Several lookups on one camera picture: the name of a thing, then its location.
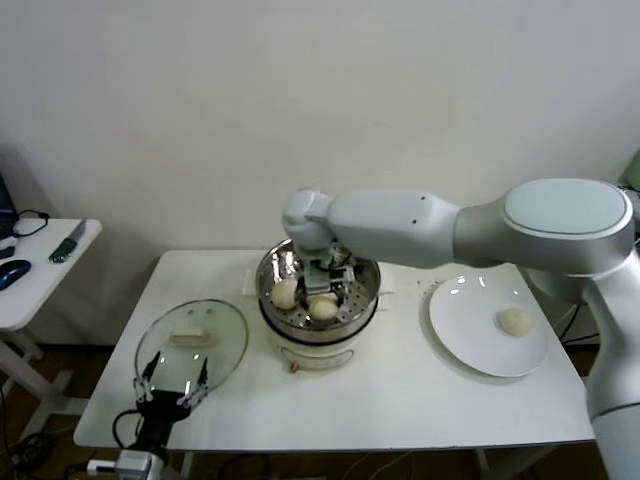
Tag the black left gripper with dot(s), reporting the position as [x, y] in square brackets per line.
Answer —
[162, 410]

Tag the white round plate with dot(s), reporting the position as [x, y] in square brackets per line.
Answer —
[465, 325]

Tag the white steamed baozi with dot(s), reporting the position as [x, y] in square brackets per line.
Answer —
[515, 321]
[285, 294]
[322, 308]

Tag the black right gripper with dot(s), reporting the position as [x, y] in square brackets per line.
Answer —
[344, 275]

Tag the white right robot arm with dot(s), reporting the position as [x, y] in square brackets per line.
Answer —
[390, 225]

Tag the white table leg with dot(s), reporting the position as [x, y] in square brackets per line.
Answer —
[188, 466]
[481, 466]

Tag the perforated steel steamer basket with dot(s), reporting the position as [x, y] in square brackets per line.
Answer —
[280, 267]

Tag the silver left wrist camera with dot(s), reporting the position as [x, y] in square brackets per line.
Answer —
[135, 462]

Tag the black laptop screen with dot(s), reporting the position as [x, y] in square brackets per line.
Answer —
[5, 195]

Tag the pale green appliance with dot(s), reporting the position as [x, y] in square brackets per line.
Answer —
[632, 170]

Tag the white side table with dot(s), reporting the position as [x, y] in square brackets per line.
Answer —
[45, 295]

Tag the round glass pot lid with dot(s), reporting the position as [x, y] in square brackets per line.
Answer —
[225, 340]

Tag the blue computer mouse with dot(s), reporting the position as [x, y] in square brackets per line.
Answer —
[12, 272]

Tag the white electric cooking pot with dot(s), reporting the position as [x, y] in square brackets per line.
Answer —
[315, 357]

